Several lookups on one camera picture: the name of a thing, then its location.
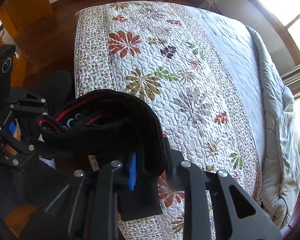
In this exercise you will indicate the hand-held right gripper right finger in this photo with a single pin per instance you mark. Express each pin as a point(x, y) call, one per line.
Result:
point(175, 165)

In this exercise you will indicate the wooden framed window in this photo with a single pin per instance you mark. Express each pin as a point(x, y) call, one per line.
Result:
point(285, 10)

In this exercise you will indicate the grey duvet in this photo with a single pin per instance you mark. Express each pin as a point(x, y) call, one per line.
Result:
point(285, 155)

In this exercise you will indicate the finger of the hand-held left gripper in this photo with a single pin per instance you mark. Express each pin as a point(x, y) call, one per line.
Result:
point(20, 152)
point(27, 105)

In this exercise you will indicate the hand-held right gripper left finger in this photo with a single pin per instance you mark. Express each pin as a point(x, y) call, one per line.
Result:
point(132, 172)

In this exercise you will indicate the person's leg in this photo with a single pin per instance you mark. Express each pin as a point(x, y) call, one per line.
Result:
point(60, 85)

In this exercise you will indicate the beige curtain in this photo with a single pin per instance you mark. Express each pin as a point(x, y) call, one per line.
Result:
point(298, 80)

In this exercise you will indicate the orange wooden cabinet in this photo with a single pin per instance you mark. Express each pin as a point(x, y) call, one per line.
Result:
point(25, 7)

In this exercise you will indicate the grey bed sheet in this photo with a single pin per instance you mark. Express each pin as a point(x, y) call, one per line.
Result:
point(240, 62)

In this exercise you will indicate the black pants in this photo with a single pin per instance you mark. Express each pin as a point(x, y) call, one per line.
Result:
point(115, 120)

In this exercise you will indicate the floral quilted bedspread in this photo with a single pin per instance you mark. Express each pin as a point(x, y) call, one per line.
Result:
point(165, 92)

